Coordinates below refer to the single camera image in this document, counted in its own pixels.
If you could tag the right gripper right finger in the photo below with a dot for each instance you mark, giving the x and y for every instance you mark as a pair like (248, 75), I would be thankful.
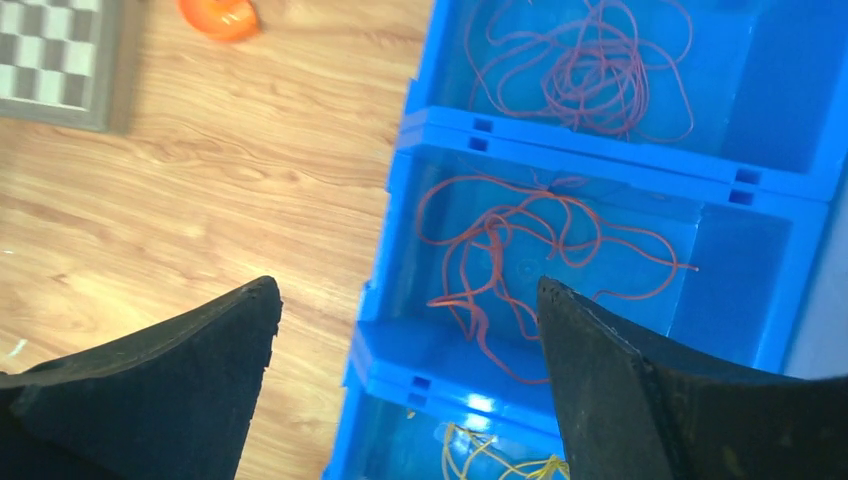
(633, 404)

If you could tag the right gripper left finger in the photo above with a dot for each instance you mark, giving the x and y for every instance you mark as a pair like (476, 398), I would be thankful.
(171, 401)

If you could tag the white paper scrap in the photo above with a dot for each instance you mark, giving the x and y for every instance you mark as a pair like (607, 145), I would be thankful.
(19, 346)

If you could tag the blue three-compartment bin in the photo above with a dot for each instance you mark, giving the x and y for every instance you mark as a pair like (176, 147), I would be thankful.
(675, 161)

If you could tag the wooden chessboard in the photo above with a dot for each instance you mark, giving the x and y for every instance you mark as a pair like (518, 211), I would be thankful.
(69, 63)

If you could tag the orange curved plastic piece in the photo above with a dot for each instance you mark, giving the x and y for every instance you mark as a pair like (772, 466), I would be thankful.
(223, 21)

